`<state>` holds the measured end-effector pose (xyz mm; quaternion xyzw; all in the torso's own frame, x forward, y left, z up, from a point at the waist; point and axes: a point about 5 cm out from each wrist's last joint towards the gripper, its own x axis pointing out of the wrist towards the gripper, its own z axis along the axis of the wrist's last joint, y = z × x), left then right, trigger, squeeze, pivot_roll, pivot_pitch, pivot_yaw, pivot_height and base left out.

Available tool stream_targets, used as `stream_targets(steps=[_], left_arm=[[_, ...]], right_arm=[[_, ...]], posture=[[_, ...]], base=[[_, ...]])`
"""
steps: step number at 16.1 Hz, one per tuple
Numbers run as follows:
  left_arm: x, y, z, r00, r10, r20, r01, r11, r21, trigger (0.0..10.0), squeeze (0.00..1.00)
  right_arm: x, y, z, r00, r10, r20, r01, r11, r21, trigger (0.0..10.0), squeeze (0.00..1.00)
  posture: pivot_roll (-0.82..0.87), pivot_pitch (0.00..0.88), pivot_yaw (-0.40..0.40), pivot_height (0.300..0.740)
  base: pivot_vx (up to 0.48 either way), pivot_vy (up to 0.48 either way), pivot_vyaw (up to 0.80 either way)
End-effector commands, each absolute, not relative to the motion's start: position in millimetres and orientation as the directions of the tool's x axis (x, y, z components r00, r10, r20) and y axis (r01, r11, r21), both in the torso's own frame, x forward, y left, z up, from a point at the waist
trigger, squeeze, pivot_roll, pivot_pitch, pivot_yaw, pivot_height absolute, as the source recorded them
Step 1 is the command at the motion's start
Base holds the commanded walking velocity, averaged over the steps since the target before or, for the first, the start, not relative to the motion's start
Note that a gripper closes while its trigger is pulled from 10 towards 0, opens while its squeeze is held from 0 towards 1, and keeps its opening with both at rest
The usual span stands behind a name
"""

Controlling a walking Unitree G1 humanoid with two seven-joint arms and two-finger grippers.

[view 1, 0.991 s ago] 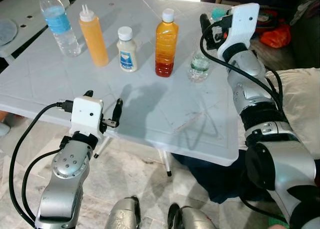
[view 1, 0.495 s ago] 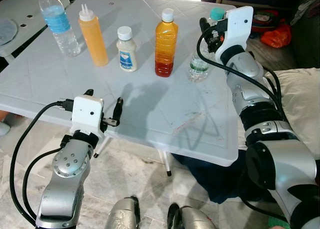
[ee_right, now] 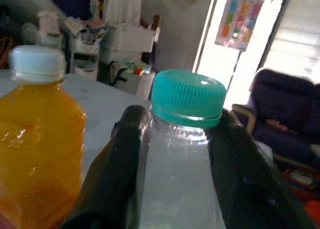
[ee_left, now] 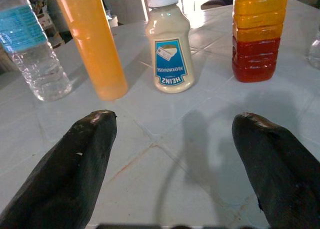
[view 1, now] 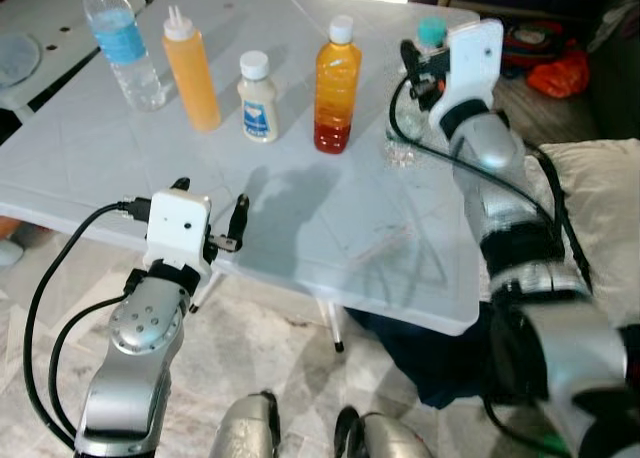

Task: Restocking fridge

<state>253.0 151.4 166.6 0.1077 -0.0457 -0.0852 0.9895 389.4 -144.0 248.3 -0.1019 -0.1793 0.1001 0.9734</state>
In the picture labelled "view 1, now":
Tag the clear bottle with teal cap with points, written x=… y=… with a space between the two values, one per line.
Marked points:
x=431 y=31

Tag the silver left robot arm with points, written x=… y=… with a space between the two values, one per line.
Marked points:
x=130 y=378

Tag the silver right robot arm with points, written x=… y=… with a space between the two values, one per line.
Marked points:
x=560 y=348

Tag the white plastic table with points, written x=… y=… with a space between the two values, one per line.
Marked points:
x=300 y=228

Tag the orange juice bottle white cap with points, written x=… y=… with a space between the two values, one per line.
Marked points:
x=337 y=88

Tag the orange squeeze bottle white nozzle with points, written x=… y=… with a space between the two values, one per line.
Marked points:
x=190 y=78

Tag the small white bottle white cap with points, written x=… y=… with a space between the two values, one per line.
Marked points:
x=258 y=103

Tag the red and orange bag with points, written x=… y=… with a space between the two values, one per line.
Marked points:
x=560 y=76

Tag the water bottle with blue label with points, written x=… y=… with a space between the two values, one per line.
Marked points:
x=120 y=38

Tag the white pillow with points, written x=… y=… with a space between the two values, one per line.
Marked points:
x=600 y=218

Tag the dark sofa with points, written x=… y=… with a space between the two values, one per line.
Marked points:
x=620 y=78

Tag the silver left robot leg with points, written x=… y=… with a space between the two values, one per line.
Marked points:
x=245 y=433

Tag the silver robot leg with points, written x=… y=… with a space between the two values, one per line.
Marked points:
x=245 y=433
x=390 y=440

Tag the grey round plate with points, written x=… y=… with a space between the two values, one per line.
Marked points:
x=15 y=58

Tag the small white side table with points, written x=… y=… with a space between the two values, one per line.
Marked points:
x=40 y=8

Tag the dark blue cloth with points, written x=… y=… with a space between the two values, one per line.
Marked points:
x=430 y=363

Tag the silver right robot leg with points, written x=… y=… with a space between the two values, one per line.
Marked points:
x=390 y=440

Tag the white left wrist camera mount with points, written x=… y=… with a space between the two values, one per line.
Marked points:
x=178 y=228

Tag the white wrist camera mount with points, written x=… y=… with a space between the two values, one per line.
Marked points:
x=178 y=228
x=475 y=63

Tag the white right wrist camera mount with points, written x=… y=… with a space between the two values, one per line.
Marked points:
x=475 y=63

